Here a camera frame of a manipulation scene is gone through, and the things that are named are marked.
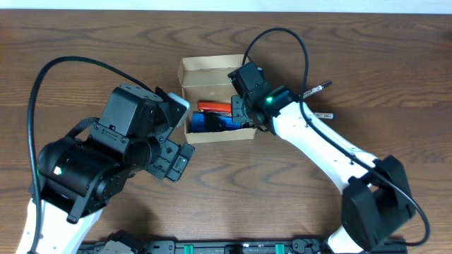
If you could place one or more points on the black correction tape dispenser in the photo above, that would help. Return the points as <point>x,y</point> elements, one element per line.
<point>213,123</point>

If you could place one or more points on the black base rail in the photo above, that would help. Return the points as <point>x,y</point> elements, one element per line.
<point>123,242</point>

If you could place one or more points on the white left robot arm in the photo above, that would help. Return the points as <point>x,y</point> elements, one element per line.
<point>79,173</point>

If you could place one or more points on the blue plastic eraser holder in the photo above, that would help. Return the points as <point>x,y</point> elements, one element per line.
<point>197,125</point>

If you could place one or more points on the orange stapler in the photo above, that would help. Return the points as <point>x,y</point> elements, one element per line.
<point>215,107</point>

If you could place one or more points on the black whiteboard marker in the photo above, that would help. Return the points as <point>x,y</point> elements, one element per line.
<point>318,88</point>

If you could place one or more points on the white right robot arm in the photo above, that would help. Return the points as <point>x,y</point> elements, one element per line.
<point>375,192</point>

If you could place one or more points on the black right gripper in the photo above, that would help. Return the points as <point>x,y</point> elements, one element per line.
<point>239,111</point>

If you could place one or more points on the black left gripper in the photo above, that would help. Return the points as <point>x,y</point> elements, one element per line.
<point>169,159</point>

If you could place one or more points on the brown cardboard box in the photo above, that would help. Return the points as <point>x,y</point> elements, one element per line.
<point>204,79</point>

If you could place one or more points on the blue whiteboard marker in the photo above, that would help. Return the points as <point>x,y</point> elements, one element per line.
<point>325,115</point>

